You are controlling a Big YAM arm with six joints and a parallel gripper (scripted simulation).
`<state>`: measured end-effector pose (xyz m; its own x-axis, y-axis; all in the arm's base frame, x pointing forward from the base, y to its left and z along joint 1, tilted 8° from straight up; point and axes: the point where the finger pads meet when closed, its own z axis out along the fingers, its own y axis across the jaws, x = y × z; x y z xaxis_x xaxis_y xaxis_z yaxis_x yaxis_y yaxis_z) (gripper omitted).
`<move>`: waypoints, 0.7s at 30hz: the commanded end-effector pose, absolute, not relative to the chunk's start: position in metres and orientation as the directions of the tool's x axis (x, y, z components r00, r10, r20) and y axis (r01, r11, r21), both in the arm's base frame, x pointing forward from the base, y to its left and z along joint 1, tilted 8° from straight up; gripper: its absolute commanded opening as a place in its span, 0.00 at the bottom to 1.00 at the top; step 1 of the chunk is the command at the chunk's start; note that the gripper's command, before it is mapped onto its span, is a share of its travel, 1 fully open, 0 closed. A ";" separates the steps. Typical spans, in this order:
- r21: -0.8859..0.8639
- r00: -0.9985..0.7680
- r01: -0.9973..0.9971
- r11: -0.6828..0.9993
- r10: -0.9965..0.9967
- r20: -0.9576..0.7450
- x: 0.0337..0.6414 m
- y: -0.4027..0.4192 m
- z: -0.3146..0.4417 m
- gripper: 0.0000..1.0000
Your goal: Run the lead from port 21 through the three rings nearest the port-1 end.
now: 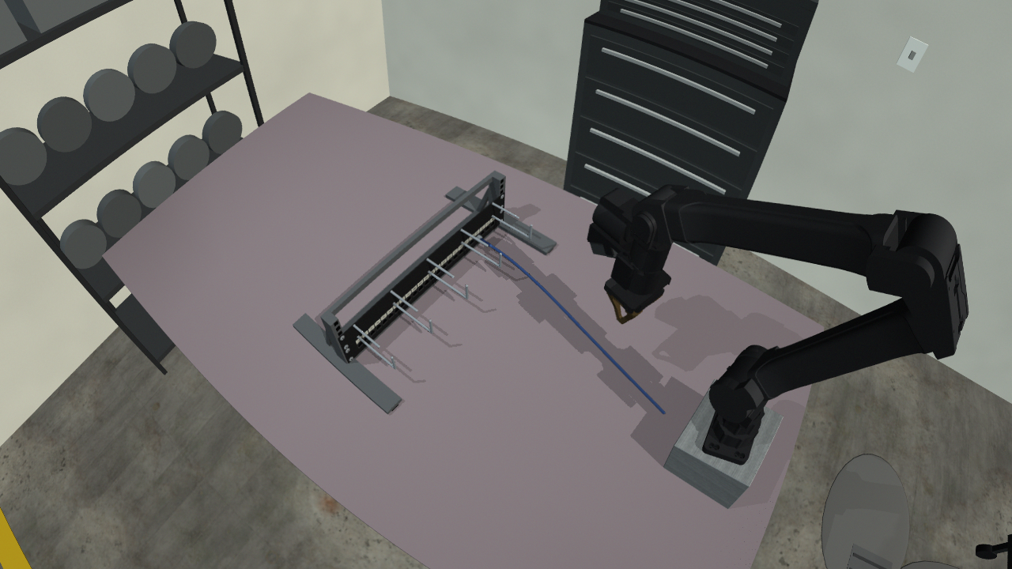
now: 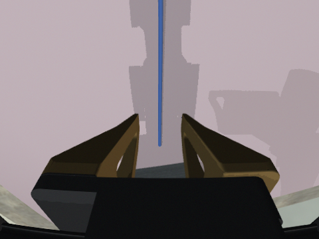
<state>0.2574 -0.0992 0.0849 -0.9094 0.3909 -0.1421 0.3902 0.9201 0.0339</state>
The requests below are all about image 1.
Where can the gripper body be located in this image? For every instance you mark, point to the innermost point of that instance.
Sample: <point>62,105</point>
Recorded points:
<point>644,288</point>

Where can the thin dark blue cable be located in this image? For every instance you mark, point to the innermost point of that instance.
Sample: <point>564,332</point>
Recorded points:
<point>588,335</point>

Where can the dark grey metal rack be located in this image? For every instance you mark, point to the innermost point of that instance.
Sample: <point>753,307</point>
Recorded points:
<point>341,346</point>

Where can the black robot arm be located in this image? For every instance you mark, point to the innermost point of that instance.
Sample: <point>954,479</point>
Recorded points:
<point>912,255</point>

